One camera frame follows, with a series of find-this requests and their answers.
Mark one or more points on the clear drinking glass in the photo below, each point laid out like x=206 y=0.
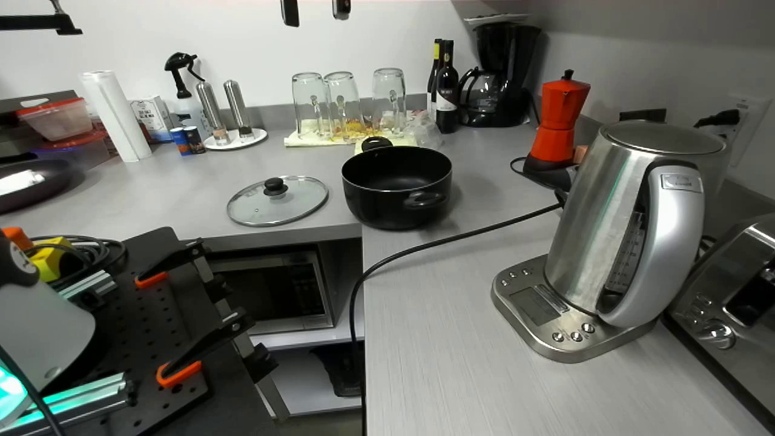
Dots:
x=342 y=100
x=390 y=97
x=308 y=104

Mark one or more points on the black knob with orange tip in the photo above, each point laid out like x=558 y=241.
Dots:
x=16 y=257

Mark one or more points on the silver kettle base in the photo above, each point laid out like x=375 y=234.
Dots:
x=525 y=305

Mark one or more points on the black hot plate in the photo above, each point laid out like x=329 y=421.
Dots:
x=545 y=175

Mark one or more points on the white paper towel roll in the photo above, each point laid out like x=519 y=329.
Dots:
x=118 y=116

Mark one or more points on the yellow drying mat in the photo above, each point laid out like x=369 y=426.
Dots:
x=303 y=139

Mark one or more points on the clear container with red lid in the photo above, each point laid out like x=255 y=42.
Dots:
x=57 y=116

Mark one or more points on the small blue can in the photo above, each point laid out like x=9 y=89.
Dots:
x=188 y=141

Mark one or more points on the yellow tool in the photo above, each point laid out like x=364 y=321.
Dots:
x=49 y=257

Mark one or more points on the glass lid with black knob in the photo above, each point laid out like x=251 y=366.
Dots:
x=257 y=207

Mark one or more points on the black shelf bracket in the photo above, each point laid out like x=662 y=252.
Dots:
x=33 y=22

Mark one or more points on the black frying pan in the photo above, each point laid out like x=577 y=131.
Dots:
x=33 y=184

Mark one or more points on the white round plate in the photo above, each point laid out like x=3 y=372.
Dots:
x=243 y=141

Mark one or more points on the stainless steel electric kettle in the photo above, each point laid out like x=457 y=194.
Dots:
x=598 y=225

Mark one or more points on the black perforated mounting board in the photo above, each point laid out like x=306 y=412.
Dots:
x=153 y=339

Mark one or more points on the red moka pot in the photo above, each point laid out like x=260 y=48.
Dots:
x=558 y=121

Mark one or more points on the steel grinder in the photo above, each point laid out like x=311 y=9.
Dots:
x=237 y=104
x=209 y=109

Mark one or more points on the white wall outlet with plug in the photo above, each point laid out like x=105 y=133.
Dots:
x=739 y=121

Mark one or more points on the dark wine bottle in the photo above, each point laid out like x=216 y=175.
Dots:
x=443 y=87

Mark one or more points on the stainless steel toaster oven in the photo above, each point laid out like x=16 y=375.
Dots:
x=727 y=322

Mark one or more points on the spray bottle with black trigger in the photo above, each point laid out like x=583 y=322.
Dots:
x=185 y=100

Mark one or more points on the aluminium extrusion bar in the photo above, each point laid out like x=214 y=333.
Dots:
x=74 y=399

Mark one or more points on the black drip coffee maker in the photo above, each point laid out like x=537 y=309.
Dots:
x=510 y=57

